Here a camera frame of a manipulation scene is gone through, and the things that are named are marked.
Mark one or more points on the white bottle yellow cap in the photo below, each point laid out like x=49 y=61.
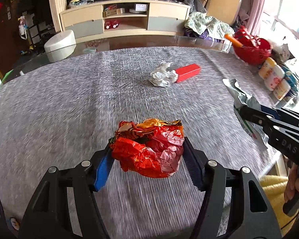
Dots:
x=267 y=67

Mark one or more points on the white round stool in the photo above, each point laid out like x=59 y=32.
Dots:
x=59 y=44

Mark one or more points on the woven folding screen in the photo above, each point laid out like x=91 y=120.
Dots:
x=57 y=0

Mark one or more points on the person's right hand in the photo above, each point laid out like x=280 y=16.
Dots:
x=290 y=186

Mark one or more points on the window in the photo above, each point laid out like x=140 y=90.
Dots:
x=289 y=10

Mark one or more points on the silver white packaging pouch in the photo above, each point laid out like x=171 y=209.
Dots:
x=244 y=99

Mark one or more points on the blue snack packet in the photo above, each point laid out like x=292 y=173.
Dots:
x=292 y=79

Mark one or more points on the orange white tube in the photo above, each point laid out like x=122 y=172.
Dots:
x=231 y=38

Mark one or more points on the beige television cabinet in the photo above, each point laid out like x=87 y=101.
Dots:
x=164 y=10

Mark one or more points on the red foil wrapper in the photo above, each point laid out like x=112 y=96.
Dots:
x=144 y=154

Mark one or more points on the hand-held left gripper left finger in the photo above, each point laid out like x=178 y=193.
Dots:
x=103 y=171

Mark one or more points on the yellow fluffy blanket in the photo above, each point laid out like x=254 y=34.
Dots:
x=271 y=191

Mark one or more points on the small white yellow bottle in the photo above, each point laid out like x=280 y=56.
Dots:
x=281 y=89

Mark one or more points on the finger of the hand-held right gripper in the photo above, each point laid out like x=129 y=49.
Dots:
x=271 y=111
x=256 y=118

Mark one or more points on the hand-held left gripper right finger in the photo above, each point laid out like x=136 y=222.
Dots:
x=194 y=171

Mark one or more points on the red rectangular box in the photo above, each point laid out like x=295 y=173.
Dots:
x=188 y=72

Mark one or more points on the floral cloth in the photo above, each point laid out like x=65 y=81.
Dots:
x=206 y=23

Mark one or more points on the red plastic basket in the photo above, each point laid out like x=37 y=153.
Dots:
x=251 y=52

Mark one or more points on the grey table mat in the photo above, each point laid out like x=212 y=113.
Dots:
x=64 y=104

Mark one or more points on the silver crumpled foil ball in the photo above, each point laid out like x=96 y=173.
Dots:
x=162 y=77

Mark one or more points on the pink curtain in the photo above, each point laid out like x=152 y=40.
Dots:
x=256 y=2

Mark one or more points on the clear plastic bags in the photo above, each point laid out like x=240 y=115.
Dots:
x=284 y=51

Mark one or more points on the dark hanging coats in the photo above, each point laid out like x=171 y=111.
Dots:
x=37 y=0

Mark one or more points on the white shelf device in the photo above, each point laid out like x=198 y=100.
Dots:
x=139 y=7

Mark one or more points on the dark brown door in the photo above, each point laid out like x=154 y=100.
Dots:
x=5 y=34

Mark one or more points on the flat cardboard box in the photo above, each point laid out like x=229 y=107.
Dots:
x=113 y=12

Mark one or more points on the red bottles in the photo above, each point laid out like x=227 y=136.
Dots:
x=111 y=24

